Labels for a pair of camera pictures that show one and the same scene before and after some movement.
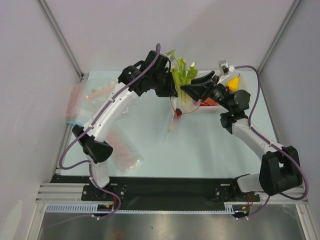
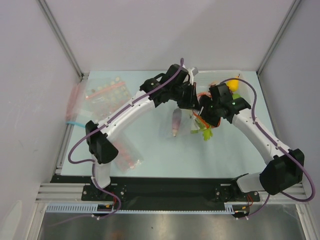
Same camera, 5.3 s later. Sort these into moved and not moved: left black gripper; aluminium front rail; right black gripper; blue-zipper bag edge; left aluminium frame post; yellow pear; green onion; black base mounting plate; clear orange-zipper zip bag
Moved: green onion; clear orange-zipper zip bag; left black gripper; right black gripper
Not moved: yellow pear; black base mounting plate; blue-zipper bag edge; left aluminium frame post; aluminium front rail
